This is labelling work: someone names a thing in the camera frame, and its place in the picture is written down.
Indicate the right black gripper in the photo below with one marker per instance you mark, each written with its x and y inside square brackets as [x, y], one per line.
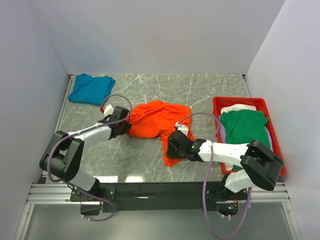
[171, 153]

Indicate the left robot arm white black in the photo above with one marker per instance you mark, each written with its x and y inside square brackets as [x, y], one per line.
[64, 152]

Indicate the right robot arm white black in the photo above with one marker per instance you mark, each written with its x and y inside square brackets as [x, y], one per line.
[261, 167]

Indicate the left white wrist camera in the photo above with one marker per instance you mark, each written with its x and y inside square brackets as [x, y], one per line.
[107, 110]

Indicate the lavender t shirt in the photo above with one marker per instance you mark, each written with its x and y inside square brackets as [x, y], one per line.
[223, 133]

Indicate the green t shirt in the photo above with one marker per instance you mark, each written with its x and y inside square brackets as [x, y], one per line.
[243, 126]

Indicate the black base beam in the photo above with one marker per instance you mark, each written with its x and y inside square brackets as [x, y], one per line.
[144, 196]

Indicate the orange t shirt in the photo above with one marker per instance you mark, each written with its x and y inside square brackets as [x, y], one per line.
[158, 119]

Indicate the white t shirt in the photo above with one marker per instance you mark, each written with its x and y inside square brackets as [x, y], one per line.
[237, 107]

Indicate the aluminium frame rail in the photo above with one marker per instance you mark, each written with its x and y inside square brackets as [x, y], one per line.
[41, 194]

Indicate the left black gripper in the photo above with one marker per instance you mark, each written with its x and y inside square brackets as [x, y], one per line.
[126, 127]

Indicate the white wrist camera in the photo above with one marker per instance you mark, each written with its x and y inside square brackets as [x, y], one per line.
[182, 128]
[107, 110]

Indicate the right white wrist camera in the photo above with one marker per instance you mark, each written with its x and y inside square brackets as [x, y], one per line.
[182, 128]

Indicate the folded blue t shirt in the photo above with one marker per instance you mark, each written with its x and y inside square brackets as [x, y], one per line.
[90, 89]

